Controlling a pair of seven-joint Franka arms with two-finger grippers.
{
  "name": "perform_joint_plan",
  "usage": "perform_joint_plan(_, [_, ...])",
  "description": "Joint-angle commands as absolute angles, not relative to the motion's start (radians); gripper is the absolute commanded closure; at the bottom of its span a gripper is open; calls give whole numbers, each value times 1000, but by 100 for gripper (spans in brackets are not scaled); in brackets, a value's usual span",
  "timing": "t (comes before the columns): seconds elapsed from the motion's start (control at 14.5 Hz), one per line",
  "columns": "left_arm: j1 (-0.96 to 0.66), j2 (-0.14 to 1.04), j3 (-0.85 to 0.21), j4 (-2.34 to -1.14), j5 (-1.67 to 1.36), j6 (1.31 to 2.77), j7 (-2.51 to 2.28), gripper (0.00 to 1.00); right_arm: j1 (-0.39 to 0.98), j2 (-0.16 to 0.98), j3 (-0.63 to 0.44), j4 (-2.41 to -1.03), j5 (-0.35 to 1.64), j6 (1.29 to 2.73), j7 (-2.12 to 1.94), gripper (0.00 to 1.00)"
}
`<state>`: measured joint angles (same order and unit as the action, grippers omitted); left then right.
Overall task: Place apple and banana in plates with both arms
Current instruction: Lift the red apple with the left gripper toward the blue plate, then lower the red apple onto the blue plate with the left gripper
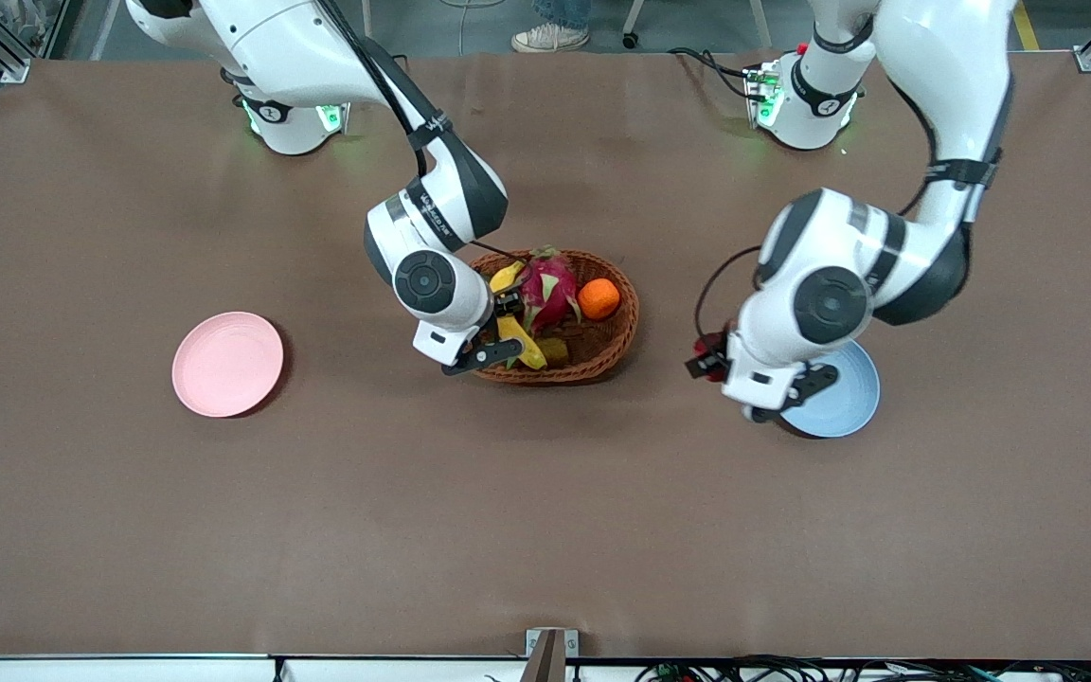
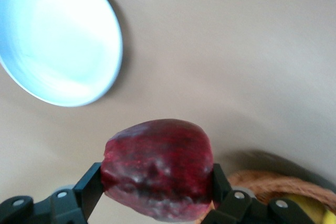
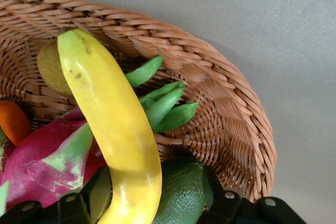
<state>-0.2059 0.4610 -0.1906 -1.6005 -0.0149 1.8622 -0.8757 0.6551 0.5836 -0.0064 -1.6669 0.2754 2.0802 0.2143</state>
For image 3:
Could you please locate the green pea pod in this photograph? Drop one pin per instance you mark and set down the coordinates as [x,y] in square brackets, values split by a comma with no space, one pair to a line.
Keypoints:
[164,90]
[178,117]
[164,107]
[143,73]

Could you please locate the yellow banana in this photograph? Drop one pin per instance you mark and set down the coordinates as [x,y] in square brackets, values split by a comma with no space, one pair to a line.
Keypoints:
[113,119]

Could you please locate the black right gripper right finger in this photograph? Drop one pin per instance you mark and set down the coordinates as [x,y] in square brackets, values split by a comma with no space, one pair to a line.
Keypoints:
[236,208]

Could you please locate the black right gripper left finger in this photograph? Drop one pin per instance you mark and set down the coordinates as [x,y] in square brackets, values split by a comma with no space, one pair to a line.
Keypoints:
[71,208]

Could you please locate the pink dragon fruit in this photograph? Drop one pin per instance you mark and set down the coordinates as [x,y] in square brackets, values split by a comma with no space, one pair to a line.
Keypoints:
[34,155]

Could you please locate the green avocado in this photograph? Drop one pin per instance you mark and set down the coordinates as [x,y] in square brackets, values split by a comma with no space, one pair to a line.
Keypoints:
[181,197]

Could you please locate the olive brown kiwi fruit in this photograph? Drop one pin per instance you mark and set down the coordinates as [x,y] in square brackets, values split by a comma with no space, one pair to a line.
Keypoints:
[50,74]

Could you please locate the brown wicker basket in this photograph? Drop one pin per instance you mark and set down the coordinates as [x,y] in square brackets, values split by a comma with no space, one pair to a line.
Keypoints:
[183,51]

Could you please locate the orange tangerine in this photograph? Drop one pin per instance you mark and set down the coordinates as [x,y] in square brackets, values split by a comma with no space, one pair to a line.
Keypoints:
[13,121]

